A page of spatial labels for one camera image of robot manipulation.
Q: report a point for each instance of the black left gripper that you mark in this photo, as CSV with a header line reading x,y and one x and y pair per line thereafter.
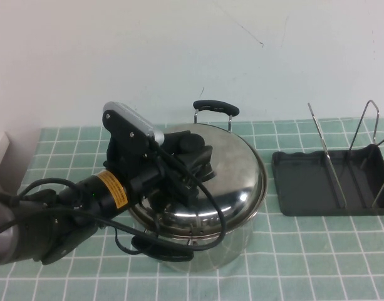
x,y
148,169

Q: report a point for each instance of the stainless steel pot lid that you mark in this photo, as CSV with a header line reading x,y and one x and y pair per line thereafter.
x,y
238,175

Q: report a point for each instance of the left robot arm black grey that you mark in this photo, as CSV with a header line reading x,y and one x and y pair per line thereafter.
x,y
85,197

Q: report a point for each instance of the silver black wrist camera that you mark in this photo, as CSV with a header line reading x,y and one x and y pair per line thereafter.
x,y
129,123

